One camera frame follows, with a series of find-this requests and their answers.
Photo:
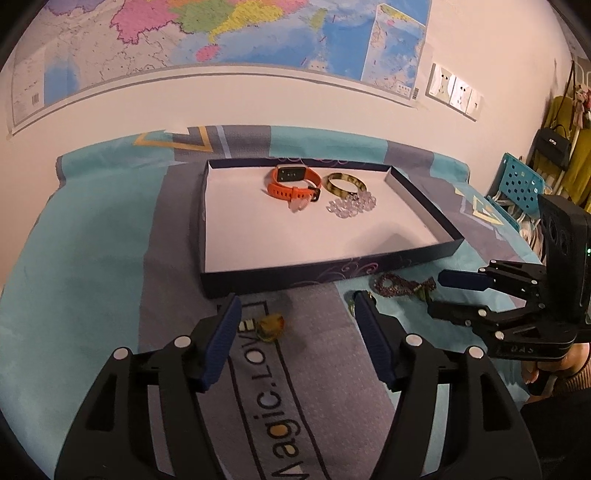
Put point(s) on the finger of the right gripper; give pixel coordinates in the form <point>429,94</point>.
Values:
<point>466,280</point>
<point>462,314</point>

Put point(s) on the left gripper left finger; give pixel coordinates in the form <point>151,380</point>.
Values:
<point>110,437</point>

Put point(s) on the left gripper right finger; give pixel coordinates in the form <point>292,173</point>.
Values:
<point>486,437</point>

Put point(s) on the tortoiseshell bangle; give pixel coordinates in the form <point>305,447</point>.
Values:
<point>344,185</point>

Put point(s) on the orange smart watch band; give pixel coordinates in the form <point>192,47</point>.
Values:
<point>290,183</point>

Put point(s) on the person's right hand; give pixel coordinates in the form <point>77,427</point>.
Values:
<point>572,363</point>

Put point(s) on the teal perforated basket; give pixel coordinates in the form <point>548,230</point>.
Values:
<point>518,189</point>

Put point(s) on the black handbag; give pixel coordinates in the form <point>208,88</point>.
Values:
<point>552,141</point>

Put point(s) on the teal grey bedsheet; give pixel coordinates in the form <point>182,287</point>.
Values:
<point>109,263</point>

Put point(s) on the dark blue shallow box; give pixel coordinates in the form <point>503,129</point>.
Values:
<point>250,242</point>

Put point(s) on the white wall socket panel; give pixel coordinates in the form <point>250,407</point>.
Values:
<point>452,91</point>

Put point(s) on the colourful wall map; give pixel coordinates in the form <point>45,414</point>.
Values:
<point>74,50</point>

